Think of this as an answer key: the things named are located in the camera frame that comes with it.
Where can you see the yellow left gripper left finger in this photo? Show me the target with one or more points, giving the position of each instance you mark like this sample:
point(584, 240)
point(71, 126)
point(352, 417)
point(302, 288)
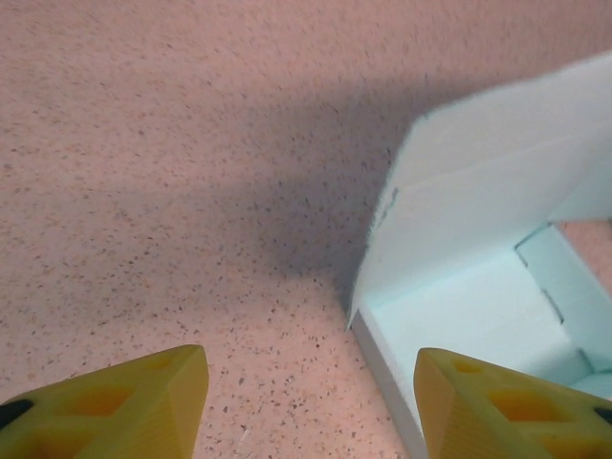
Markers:
point(95, 421)

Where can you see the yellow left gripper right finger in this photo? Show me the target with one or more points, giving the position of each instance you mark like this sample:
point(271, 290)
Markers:
point(502, 416)

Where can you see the light blue paper box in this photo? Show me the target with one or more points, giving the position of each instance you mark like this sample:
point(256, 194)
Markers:
point(478, 191)

